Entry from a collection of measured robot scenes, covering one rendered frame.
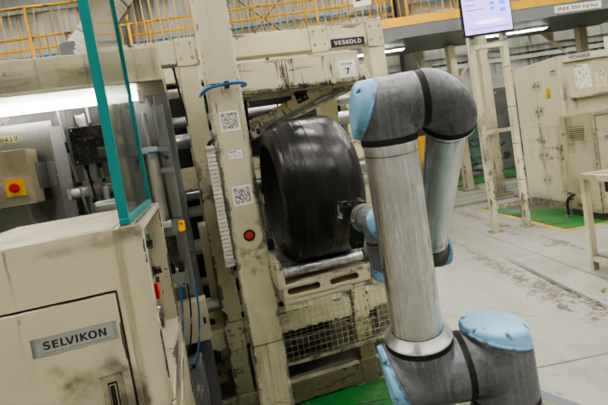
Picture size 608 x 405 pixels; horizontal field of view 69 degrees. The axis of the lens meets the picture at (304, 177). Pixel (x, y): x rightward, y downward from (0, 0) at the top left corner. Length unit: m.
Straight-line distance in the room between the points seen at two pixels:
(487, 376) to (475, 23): 4.94
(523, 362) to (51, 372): 0.94
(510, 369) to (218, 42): 1.41
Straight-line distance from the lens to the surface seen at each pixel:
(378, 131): 0.86
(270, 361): 1.90
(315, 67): 2.11
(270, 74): 2.05
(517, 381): 1.13
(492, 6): 5.86
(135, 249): 0.93
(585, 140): 6.07
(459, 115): 0.92
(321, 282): 1.75
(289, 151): 1.60
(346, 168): 1.61
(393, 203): 0.89
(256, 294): 1.80
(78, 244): 0.94
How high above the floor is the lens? 1.36
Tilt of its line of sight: 4 degrees down
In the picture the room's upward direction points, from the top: 9 degrees counter-clockwise
